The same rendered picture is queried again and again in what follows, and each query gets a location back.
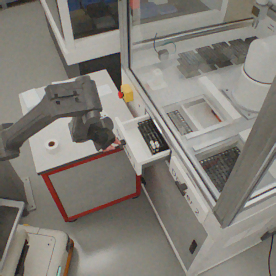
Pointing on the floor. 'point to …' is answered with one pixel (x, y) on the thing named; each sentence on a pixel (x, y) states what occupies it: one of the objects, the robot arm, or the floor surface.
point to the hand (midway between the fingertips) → (116, 145)
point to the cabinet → (238, 244)
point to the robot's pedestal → (15, 186)
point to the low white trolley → (85, 162)
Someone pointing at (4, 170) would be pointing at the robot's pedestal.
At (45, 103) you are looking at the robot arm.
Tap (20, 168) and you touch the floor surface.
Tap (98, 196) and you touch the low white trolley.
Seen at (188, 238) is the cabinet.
